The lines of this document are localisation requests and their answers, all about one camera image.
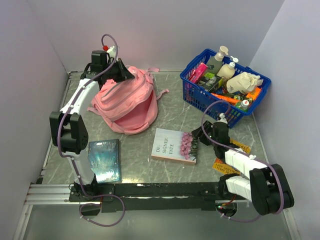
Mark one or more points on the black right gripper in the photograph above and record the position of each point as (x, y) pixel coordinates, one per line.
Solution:
(198, 133)

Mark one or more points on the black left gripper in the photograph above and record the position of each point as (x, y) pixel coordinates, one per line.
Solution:
(124, 73)

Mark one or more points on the pink school backpack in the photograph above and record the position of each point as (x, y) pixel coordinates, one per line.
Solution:
(128, 107)

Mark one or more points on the white book pink flowers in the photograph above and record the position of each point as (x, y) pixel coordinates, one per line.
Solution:
(175, 145)

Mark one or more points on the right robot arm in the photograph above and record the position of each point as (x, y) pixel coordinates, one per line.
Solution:
(266, 186)

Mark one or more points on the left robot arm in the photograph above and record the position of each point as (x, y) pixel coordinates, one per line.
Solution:
(68, 131)

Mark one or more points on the orange snack pack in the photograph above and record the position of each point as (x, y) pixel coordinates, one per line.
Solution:
(254, 94)

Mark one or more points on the beige cloth bag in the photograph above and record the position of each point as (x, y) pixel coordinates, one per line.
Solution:
(243, 83)

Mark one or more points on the blue plastic basket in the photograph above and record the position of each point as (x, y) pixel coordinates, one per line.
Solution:
(199, 98)

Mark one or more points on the yellow children's book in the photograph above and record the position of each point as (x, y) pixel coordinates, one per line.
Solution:
(225, 169)

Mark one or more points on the orange packet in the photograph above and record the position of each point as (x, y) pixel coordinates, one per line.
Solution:
(227, 99)

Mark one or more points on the green bottle red cap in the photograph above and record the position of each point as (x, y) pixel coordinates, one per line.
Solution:
(243, 105)

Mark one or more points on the black green box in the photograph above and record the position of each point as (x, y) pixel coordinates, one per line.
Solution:
(210, 82)

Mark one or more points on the cream pump bottle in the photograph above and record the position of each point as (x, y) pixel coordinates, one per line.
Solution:
(227, 71)

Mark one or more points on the pink box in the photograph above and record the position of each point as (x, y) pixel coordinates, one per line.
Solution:
(198, 73)

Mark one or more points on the grey pump bottle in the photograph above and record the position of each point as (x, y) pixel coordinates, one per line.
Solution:
(214, 64)

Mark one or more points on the teal hardcover book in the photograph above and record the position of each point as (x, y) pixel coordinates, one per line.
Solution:
(104, 160)

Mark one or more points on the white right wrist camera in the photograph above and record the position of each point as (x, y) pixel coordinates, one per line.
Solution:
(222, 118)

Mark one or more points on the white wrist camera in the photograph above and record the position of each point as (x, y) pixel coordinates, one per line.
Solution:
(110, 52)
(222, 118)

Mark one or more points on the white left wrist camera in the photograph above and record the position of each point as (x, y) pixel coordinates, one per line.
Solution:
(110, 52)

